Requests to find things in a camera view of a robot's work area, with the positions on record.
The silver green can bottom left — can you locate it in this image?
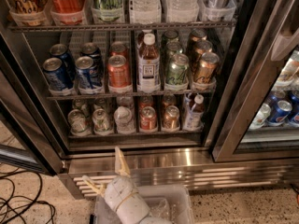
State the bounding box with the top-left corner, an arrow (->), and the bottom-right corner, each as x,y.
67,109 -> 92,136

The clear water bottle top left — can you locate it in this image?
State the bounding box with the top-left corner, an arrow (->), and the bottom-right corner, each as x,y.
129,0 -> 162,24

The silver green can rear left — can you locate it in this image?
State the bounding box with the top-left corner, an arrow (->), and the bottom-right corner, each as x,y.
72,99 -> 91,117

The middle wire shelf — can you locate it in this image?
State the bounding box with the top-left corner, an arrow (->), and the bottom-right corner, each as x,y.
47,88 -> 216,101

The orange can bottom front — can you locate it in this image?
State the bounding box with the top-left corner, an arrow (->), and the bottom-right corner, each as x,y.
140,106 -> 157,132

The right glass fridge door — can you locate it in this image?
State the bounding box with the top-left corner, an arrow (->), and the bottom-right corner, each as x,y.
206,0 -> 299,163

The blue can front left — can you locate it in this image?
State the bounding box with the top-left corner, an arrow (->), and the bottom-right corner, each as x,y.
42,58 -> 74,96

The blue can rear left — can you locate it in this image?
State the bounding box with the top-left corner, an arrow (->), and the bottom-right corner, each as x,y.
50,44 -> 76,80

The orange can bottom rear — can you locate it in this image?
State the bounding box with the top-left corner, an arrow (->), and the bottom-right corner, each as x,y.
138,96 -> 154,110

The copper can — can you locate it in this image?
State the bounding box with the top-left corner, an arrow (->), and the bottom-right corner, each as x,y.
162,94 -> 176,109
162,105 -> 179,132

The wire shelf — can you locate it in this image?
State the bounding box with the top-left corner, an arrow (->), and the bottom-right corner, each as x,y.
8,20 -> 236,33
47,88 -> 216,101

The silver green can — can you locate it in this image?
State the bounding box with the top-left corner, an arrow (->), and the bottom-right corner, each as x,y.
72,99 -> 91,117
92,108 -> 112,135
93,98 -> 111,113
67,109 -> 92,136

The copper can bottom front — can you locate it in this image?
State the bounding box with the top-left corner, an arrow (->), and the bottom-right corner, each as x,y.
162,105 -> 179,132

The clear water bottle front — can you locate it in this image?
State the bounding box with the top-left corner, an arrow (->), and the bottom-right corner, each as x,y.
114,106 -> 135,134

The green can front middle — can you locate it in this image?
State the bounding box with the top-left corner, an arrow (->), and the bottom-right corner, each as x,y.
164,53 -> 189,91

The blue pepsi can front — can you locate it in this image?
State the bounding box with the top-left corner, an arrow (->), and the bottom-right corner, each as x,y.
75,56 -> 103,94

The orange can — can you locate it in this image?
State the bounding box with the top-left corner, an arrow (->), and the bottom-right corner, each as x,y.
107,55 -> 133,93
140,106 -> 157,132
138,96 -> 154,110
109,41 -> 128,58

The steel fridge base grille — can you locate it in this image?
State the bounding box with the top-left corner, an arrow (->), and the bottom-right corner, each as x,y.
59,148 -> 299,199

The orange can front middle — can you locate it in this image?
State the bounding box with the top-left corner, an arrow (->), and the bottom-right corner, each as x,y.
107,55 -> 133,93

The gold can front middle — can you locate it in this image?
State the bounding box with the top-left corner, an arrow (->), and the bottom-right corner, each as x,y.
192,52 -> 220,90

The brown tea bottle front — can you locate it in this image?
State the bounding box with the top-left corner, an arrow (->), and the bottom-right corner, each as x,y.
138,33 -> 160,92

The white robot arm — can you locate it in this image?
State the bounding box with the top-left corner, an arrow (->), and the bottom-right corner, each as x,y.
82,147 -> 172,224

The green can top shelf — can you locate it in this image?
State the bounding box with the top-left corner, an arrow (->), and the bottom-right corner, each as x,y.
93,0 -> 123,22

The copper can bottom rear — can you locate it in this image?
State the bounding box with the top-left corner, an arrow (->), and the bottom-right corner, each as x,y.
162,94 -> 176,109

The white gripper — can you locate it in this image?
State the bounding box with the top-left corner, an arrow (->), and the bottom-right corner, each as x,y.
82,147 -> 150,224

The left open fridge door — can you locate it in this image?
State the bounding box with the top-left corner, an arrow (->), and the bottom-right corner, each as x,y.
0,37 -> 63,175

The tea bottle rear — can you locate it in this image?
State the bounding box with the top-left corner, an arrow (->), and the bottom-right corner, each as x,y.
136,30 -> 153,49

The red cola can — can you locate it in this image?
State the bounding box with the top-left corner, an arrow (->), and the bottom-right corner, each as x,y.
50,0 -> 85,25

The blue pepsi can right fridge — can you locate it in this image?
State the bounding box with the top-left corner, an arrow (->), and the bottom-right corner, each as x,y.
267,100 -> 292,126

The white can right fridge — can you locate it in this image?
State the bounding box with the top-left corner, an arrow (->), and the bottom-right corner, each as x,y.
249,103 -> 271,130

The top wire shelf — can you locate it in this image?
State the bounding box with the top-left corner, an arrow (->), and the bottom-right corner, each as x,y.
8,20 -> 236,33

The tea bottle bottom shelf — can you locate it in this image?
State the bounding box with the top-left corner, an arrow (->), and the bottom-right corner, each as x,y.
182,93 -> 205,131

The black floor cable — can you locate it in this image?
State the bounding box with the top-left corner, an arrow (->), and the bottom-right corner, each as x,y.
0,162 -> 57,224

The orange can rear middle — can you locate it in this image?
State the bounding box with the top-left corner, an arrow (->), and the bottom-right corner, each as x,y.
109,41 -> 128,58

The gold can rear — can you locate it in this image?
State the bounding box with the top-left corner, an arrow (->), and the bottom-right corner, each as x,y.
186,28 -> 207,55

